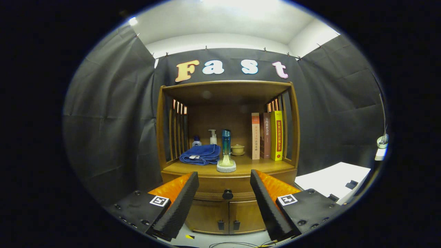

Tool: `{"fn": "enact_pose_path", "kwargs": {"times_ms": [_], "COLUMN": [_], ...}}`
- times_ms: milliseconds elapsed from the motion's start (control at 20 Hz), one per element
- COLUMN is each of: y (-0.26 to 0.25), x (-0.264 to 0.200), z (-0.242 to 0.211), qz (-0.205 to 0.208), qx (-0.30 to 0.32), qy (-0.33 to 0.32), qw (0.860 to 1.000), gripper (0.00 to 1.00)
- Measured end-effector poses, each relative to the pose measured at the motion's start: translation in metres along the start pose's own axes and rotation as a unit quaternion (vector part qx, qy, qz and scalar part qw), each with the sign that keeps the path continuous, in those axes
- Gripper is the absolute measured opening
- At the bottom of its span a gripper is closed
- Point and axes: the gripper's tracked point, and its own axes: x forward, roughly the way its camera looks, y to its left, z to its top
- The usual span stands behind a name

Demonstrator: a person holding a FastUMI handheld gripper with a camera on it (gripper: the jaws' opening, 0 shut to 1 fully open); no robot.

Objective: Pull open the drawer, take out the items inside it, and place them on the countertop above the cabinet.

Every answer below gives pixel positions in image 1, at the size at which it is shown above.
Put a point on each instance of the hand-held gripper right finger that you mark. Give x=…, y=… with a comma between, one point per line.
x=268, y=210

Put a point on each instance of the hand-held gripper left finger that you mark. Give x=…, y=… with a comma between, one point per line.
x=179, y=210

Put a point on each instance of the pale green ornament white base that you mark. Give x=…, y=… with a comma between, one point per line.
x=226, y=167

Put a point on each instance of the wooden cabinet door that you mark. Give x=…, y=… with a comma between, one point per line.
x=248, y=215
x=206, y=215

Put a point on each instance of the wooden countertop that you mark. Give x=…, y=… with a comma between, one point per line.
x=262, y=165

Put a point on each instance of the wooden cabinet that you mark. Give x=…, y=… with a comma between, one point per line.
x=224, y=91

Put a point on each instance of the blue folded towel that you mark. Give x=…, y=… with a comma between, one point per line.
x=201, y=153

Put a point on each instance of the beige lidded teacup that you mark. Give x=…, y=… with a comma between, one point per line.
x=237, y=150

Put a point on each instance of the small white blue-capped bottle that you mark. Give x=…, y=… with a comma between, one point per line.
x=196, y=142

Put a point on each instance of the brown book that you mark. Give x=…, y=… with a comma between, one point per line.
x=265, y=137

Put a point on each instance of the yellow book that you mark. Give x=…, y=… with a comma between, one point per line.
x=277, y=137

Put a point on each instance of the pale pink book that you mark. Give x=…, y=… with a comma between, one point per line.
x=255, y=137

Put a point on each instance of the white pump bottle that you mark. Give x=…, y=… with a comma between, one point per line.
x=213, y=139

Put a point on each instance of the blue glass bottle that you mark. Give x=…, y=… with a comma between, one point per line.
x=226, y=141

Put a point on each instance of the white round device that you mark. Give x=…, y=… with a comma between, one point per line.
x=381, y=143

